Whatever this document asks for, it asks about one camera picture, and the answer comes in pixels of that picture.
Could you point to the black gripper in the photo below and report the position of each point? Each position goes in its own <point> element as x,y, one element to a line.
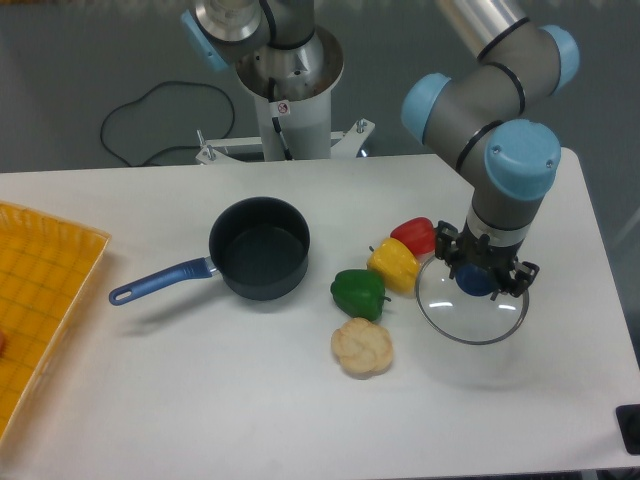
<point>456,250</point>

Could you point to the glass lid with blue knob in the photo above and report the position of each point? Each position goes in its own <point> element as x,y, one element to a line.
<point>467,319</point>

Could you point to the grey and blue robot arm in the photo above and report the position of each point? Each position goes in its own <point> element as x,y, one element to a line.
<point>476,125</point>

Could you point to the red bell pepper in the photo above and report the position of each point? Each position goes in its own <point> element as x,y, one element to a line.
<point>417,234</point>

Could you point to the yellow bell pepper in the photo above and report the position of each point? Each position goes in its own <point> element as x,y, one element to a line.
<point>396,264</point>

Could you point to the green bell pepper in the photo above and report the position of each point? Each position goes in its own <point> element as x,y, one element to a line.
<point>359,293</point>

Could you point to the beige flower-shaped bread roll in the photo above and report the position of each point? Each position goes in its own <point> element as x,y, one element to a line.
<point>362,348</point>

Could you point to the black device at table corner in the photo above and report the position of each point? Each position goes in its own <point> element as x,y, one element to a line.
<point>628,417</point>

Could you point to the yellow plastic basket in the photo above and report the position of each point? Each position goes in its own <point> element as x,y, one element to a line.
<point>46,263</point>

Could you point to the dark saucepan with blue handle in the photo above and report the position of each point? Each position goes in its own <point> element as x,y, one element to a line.
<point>258,245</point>

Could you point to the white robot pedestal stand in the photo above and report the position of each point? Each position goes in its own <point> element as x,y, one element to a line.
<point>292,93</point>

